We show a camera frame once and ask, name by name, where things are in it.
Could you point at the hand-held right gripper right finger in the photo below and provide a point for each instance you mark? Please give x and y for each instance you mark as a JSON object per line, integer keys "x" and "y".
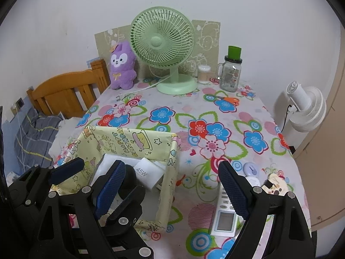
{"x": 234, "y": 191}

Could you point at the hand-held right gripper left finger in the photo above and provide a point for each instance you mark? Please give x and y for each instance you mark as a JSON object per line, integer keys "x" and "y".
{"x": 110, "y": 187}

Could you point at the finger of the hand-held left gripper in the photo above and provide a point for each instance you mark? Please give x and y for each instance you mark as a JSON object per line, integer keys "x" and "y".
{"x": 132, "y": 203}
{"x": 67, "y": 168}

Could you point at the white remote control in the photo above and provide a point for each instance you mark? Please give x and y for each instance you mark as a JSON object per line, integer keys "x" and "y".
{"x": 225, "y": 222}

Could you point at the cream round hedgehog case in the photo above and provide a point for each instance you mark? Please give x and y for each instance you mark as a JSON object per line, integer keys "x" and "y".
{"x": 279, "y": 184}

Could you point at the yellow printed storage box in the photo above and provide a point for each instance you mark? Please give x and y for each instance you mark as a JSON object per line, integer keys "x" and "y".
{"x": 151, "y": 143}

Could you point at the lavender round timer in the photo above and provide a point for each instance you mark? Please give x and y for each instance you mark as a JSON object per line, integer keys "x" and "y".
{"x": 250, "y": 170}

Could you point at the white charger box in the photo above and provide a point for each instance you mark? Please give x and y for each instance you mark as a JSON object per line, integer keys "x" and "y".
{"x": 148, "y": 174}

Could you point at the white cloth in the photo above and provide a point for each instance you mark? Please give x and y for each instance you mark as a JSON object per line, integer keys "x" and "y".
{"x": 68, "y": 129}

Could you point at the grey plaid blanket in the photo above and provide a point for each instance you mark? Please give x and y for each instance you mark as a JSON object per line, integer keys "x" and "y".
{"x": 35, "y": 140}

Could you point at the wooden bed headboard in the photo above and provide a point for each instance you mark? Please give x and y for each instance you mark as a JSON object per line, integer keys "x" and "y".
{"x": 64, "y": 89}

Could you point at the beige wooden cabinet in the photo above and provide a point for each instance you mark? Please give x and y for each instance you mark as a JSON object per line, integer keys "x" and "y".
{"x": 328, "y": 167}

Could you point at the floral tablecloth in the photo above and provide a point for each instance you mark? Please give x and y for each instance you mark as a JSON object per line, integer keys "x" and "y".
{"x": 172, "y": 108}

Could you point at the blue paper sheet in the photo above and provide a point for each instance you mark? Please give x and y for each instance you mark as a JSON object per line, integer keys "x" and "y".
{"x": 91, "y": 61}

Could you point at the white standing fan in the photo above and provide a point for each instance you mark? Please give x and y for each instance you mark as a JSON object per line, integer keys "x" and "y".
{"x": 310, "y": 108}

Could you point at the purple plush toy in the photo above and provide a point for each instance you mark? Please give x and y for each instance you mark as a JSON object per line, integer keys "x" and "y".
{"x": 122, "y": 67}

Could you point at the glass jar with green lid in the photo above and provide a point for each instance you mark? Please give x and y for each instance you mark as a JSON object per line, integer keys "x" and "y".
{"x": 229, "y": 75}

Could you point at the clear cotton swab container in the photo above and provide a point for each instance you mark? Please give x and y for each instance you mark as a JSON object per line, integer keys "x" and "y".
{"x": 204, "y": 74}

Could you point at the green desk fan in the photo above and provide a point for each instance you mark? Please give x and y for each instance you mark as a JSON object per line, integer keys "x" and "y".
{"x": 161, "y": 41}

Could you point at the wall socket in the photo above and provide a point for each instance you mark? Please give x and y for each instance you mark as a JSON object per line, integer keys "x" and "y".
{"x": 19, "y": 103}

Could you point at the beige printed wall sheet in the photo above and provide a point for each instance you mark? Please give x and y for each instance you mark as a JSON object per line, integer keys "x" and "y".
{"x": 207, "y": 40}

